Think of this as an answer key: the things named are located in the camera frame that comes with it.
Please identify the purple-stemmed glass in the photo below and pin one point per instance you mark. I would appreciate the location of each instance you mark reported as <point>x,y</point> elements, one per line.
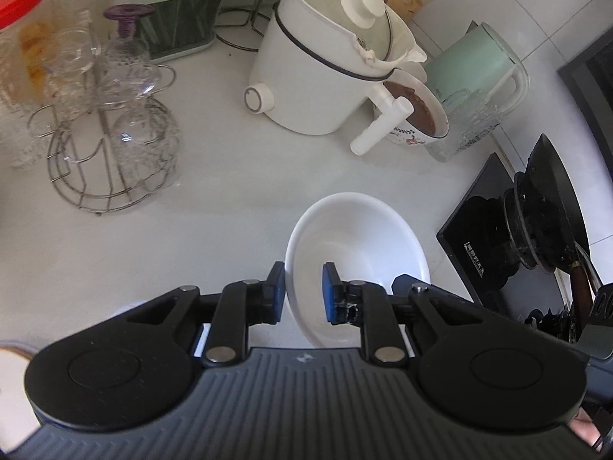
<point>129,33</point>

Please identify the black wok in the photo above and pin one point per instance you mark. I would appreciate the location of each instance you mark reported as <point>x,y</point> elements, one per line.
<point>546,201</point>

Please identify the mint green kettle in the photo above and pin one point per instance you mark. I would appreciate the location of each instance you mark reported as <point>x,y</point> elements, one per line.
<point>474,62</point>

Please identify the ribbed glass mug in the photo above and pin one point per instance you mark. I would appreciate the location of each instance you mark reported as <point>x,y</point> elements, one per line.
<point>469,124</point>

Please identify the clear glass cup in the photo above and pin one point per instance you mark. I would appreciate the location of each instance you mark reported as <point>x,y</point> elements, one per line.
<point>143,143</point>

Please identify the tall glass tumbler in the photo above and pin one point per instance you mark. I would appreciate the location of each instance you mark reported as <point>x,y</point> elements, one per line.
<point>76,5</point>

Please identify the green and white chopstick holder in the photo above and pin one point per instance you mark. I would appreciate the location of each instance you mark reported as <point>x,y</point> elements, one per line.
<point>177,14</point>

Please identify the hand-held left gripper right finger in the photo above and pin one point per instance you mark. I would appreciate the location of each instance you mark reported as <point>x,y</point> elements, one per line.
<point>330,297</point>

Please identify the beige-rimmed plate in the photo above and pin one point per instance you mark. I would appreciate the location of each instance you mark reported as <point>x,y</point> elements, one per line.
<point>12,383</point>

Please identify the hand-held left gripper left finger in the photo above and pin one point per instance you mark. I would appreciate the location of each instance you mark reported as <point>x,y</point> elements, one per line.
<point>276,294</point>

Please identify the bowl with brown food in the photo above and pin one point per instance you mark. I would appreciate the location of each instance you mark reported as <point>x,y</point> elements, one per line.
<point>421,115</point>

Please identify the plain white bowl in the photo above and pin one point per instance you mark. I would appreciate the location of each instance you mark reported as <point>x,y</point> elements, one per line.
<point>364,235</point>

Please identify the white electric cooking pot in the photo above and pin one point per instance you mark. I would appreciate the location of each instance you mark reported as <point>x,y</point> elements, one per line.
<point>306,81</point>

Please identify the red-lidded glass jar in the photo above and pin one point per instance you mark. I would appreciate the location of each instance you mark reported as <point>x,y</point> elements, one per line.
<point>19,33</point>

